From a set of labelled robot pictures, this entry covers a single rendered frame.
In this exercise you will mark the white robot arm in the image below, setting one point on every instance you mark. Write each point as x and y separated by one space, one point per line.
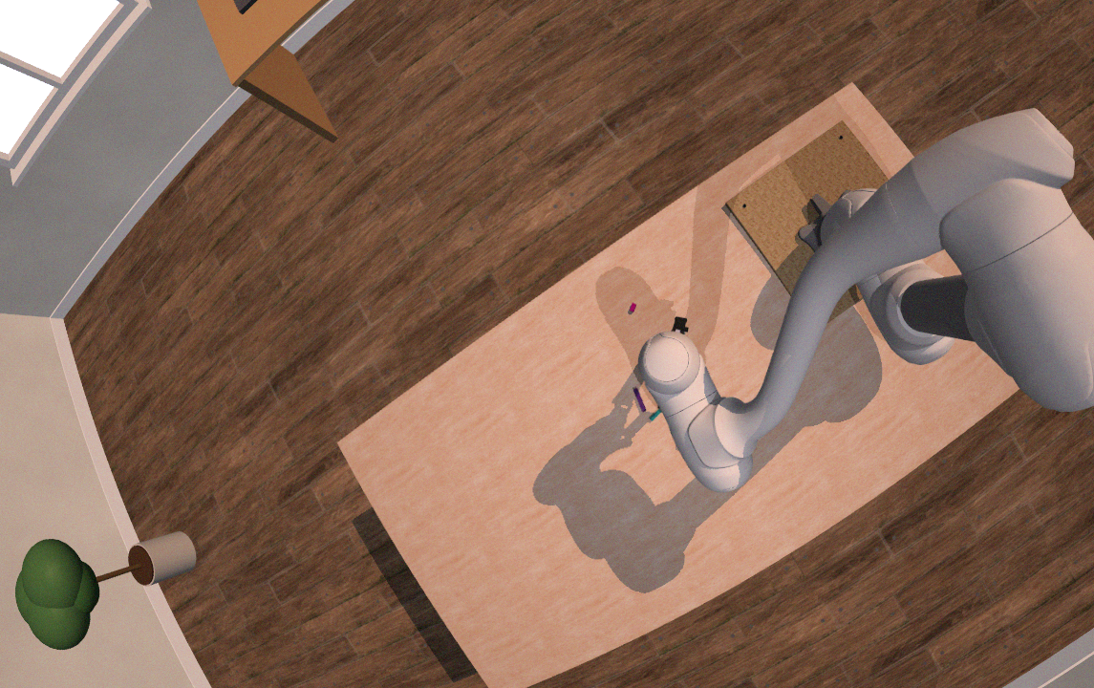
990 195

